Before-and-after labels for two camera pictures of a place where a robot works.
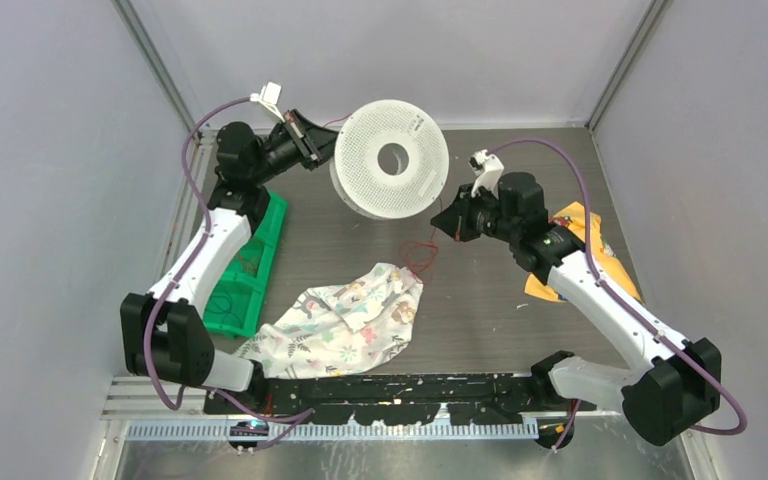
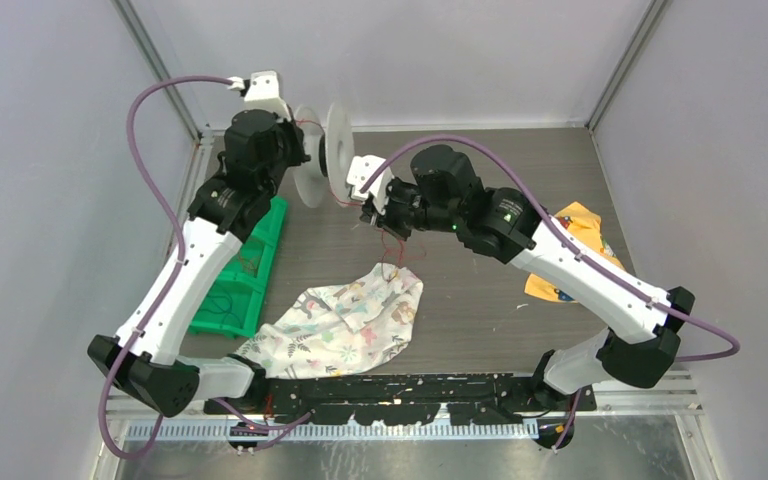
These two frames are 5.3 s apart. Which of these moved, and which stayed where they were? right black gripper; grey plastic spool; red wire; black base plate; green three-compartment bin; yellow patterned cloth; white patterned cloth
Moved: red wire; right black gripper; grey plastic spool
Stayed: green three-compartment bin; white patterned cloth; yellow patterned cloth; black base plate
